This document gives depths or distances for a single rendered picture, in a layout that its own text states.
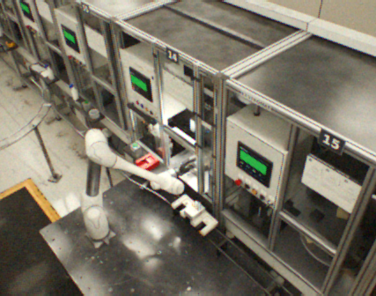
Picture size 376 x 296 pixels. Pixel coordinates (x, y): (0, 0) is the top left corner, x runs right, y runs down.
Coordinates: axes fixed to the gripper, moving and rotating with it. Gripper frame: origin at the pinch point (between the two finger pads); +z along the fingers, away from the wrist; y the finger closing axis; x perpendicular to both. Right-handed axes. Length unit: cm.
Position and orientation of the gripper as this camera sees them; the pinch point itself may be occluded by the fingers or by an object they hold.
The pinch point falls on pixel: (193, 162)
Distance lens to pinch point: 305.0
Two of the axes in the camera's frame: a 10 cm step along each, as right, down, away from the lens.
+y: 0.2, -7.8, -6.3
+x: -6.5, -4.9, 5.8
